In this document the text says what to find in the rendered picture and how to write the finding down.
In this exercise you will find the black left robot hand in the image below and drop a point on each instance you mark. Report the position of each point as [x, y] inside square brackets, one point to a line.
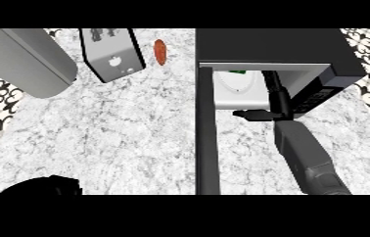
[46, 187]

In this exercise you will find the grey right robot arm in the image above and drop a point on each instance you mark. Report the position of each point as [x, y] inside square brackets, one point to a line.
[309, 156]

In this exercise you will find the dark grey microwave door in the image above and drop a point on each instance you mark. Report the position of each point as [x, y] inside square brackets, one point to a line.
[207, 133]

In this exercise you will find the white milk carton green top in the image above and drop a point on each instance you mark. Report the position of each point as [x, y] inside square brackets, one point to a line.
[237, 72]

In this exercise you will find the black microwave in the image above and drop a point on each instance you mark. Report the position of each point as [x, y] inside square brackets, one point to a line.
[271, 46]

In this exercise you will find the large grey rounded appliance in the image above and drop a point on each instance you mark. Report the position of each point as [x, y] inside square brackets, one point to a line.
[32, 63]

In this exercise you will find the silver black toaster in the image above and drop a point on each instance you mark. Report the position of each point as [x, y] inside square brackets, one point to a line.
[113, 56]

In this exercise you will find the orange sweet potato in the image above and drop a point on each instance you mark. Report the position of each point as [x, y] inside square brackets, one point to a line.
[161, 52]

